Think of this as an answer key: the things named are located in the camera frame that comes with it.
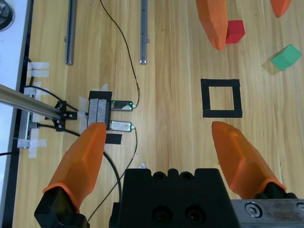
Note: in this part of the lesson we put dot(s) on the black corner bracket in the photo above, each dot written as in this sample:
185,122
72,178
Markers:
67,115

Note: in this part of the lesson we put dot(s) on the silver usb dongle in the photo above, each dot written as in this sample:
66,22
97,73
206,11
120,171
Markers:
121,126

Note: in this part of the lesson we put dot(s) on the white masking tape piece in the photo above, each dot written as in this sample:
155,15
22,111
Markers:
83,102
104,87
29,91
35,145
39,66

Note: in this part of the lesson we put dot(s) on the green wooden block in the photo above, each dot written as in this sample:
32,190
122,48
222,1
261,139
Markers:
286,57

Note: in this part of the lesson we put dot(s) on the red wooden block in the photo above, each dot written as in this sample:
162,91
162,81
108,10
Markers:
236,31

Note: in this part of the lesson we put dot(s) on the silver usb hub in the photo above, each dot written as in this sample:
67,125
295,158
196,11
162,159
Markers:
23,128

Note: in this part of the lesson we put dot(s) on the dark round object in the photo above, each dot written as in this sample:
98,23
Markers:
4,16

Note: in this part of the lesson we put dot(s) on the black tape piece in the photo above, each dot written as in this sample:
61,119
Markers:
114,139

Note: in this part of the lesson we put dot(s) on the tape-wrapped black usb hub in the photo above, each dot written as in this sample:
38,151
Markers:
96,111

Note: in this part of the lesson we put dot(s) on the small white paper scrap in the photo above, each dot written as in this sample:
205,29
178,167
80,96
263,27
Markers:
142,165

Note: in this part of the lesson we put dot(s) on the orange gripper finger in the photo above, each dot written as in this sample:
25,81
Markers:
213,21
280,7
242,161
78,164

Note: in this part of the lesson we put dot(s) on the aluminium extrusion bar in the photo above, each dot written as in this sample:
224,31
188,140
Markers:
23,101

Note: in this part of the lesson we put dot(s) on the black tape square outline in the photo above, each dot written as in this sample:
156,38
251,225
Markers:
205,99

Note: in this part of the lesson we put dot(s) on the black usb dongle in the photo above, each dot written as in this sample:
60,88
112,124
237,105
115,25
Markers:
121,105

